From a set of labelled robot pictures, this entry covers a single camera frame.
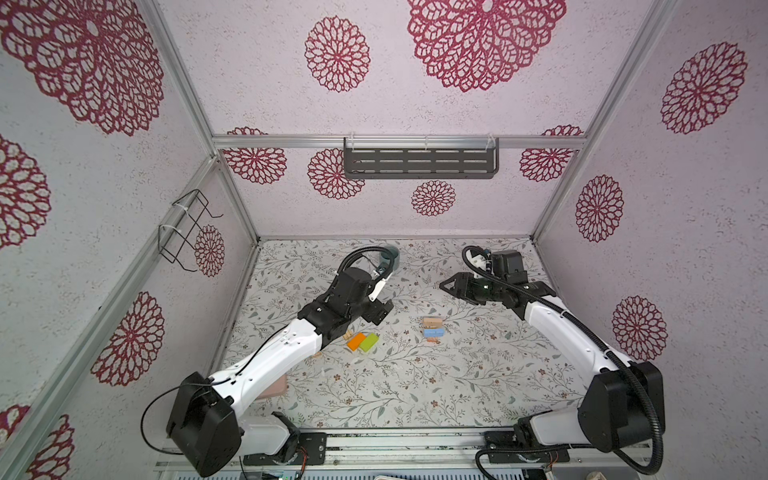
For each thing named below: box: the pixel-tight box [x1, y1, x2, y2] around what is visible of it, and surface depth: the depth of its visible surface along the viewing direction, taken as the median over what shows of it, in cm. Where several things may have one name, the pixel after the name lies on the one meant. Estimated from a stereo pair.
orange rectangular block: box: [348, 332, 366, 351], surface depth 94 cm
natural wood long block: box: [423, 318, 443, 329], surface depth 94 cm
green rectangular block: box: [359, 333, 379, 352], surface depth 94 cm
